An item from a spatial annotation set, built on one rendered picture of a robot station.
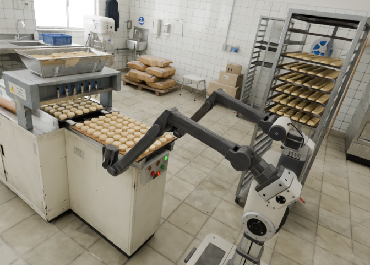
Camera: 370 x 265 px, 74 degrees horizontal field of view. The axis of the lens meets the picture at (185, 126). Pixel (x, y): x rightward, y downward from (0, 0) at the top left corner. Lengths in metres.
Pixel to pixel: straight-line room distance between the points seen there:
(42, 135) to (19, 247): 0.86
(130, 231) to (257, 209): 0.91
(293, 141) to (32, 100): 1.47
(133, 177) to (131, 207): 0.23
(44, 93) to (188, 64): 4.45
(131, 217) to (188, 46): 4.73
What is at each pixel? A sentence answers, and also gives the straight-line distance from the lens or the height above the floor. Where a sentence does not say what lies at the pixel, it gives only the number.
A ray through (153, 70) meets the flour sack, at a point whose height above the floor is 0.51.
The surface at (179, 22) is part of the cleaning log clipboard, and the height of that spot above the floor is 1.48.
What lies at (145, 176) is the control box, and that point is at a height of 0.77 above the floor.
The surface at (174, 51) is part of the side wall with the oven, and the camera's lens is 6.11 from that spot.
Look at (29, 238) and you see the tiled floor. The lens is 2.34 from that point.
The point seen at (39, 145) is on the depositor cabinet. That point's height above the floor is 0.77.
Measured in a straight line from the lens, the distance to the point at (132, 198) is 1.61.
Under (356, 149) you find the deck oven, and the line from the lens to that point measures 4.44.
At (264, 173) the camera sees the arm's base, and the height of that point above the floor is 1.20.
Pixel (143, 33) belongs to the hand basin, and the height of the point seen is 1.07.
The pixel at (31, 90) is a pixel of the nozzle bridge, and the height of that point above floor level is 1.14.
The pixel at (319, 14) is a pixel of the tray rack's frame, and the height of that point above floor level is 1.80.
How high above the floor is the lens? 1.69
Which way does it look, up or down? 25 degrees down
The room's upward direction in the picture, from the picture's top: 9 degrees clockwise
